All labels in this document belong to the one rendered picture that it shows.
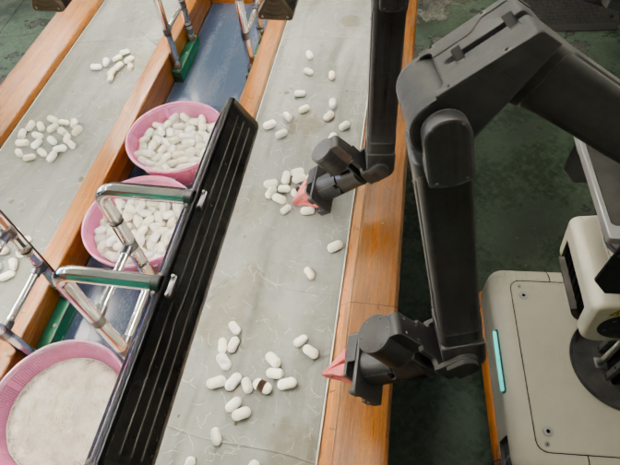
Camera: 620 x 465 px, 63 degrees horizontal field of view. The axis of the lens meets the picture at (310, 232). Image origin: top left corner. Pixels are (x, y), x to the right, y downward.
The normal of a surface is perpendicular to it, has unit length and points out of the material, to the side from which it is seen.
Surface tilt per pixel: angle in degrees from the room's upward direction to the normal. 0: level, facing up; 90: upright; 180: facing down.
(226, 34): 0
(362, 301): 0
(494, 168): 0
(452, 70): 35
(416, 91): 41
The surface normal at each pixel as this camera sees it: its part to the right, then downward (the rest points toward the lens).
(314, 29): -0.06, -0.58
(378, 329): -0.68, -0.50
